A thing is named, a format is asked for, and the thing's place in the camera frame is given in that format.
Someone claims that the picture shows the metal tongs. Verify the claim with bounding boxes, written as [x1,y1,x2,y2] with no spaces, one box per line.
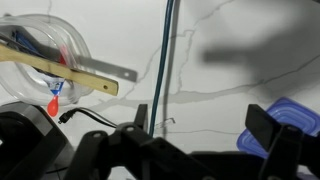
[0,34,138,82]

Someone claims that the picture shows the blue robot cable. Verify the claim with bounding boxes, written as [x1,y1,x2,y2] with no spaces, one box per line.
[148,0,176,137]

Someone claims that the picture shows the red spoon in packet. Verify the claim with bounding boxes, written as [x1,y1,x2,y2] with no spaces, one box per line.
[47,54,66,117]

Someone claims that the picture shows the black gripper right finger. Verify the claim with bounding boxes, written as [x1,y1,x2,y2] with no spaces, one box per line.
[245,104,281,151]

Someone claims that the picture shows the black coffeemaker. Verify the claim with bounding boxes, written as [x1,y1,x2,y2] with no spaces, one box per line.
[0,102,74,180]

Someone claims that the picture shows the black coffeemaker power cord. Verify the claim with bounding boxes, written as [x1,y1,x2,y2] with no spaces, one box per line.
[58,107,118,129]

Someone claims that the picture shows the wooden spatula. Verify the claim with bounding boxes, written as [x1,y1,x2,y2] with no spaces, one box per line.
[0,45,119,96]

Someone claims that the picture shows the clear plastic container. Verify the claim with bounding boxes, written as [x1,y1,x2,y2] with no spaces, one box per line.
[0,15,92,105]

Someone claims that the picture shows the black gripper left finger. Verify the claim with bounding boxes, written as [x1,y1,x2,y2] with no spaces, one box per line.
[134,104,148,131]

